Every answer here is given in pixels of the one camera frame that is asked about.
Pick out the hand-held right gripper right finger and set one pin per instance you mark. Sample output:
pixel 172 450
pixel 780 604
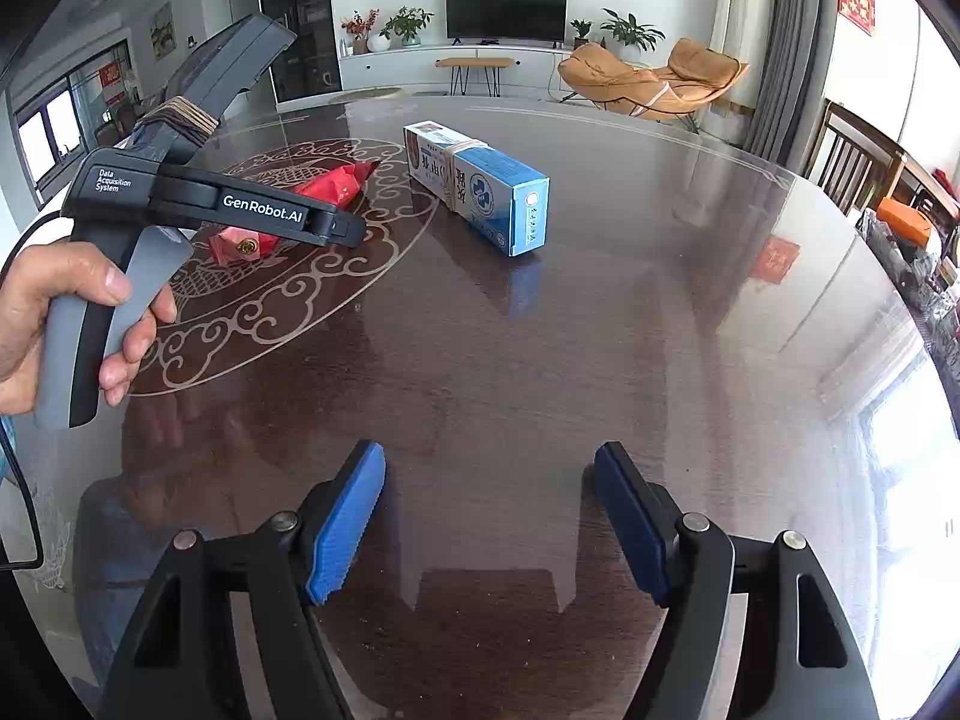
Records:
pixel 630 521

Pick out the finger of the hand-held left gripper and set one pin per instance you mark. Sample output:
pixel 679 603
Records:
pixel 341 229

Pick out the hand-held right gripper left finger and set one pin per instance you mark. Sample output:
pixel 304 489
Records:
pixel 345 525

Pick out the red packet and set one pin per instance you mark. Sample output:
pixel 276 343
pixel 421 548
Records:
pixel 337 180

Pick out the blue and white toothpaste box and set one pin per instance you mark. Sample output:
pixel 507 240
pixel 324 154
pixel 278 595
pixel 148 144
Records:
pixel 495 195

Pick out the person's left hand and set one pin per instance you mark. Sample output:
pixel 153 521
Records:
pixel 37 300

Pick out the brown rubber band bundle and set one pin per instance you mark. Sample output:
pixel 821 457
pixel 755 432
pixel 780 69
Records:
pixel 176 118

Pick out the tan rubber band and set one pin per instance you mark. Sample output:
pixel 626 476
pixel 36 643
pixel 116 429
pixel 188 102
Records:
pixel 454 180

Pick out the round beige rug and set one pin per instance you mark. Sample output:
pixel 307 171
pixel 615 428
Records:
pixel 367 94

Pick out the red paper window decoration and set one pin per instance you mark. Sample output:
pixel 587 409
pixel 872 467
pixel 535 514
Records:
pixel 110 75

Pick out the white television cabinet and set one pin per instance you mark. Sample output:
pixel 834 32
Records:
pixel 390 67

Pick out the round white vase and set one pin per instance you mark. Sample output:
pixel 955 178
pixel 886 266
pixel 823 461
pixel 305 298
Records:
pixel 377 43

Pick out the red flowers in vase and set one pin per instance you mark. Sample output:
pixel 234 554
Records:
pixel 360 22

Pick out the round ceiling light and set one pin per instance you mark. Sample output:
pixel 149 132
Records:
pixel 90 6

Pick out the wooden bench with black legs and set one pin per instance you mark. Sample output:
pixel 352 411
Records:
pixel 476 61

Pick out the bushy green potted plant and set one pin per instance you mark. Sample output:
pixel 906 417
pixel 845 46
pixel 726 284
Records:
pixel 409 22

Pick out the black television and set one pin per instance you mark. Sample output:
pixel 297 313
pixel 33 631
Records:
pixel 506 11

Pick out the orange lounge chair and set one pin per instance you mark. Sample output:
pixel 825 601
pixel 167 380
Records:
pixel 600 71

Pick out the small potted plant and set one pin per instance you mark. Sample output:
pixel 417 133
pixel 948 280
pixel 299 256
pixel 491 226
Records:
pixel 581 30

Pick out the tall leafy potted plant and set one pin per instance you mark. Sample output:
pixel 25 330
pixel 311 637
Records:
pixel 630 30

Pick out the orange box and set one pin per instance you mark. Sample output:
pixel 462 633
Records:
pixel 904 221

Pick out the dark wooden chair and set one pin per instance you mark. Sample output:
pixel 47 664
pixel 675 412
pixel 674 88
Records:
pixel 847 157

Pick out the white sheer curtain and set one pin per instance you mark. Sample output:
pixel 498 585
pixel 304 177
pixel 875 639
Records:
pixel 739 15

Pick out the grey curtain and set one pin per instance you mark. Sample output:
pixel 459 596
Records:
pixel 795 52

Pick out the framed wall painting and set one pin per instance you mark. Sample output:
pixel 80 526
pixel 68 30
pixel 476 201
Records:
pixel 161 30

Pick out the red wall hanging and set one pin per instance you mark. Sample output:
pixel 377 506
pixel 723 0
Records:
pixel 857 4

